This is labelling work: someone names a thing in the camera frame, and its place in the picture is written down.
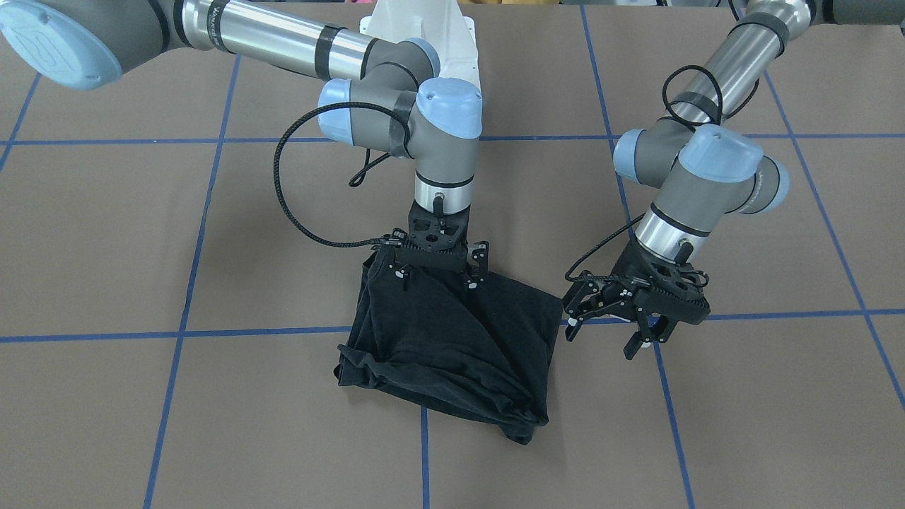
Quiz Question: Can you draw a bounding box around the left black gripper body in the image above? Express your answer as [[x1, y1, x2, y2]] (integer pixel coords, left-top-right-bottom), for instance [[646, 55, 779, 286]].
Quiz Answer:
[[563, 244, 679, 333]]

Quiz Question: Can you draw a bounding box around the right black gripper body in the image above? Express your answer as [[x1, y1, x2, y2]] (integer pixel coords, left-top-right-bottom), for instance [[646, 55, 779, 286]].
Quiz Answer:
[[385, 201, 489, 281]]

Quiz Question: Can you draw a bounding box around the black t-shirt with logo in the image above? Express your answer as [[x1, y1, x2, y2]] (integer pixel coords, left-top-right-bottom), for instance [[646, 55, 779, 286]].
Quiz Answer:
[[334, 248, 562, 445]]

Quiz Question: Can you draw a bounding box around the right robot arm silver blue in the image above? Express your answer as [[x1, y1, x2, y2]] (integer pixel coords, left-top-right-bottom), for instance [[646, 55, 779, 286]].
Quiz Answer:
[[1, 1, 489, 288]]

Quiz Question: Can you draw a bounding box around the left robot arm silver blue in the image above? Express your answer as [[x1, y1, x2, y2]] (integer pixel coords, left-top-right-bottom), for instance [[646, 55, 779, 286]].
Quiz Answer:
[[562, 1, 904, 360]]

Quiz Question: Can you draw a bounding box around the brown paper table cover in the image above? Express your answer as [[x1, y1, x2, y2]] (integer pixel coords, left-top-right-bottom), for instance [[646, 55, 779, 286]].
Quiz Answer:
[[0, 0, 905, 509]]

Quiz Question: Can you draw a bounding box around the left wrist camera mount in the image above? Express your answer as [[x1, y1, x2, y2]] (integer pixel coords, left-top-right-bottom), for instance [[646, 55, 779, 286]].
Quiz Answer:
[[636, 263, 711, 325]]

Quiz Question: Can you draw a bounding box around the white camera mast post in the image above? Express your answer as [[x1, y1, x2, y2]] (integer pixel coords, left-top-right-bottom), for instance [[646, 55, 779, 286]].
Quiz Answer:
[[358, 1, 481, 89]]

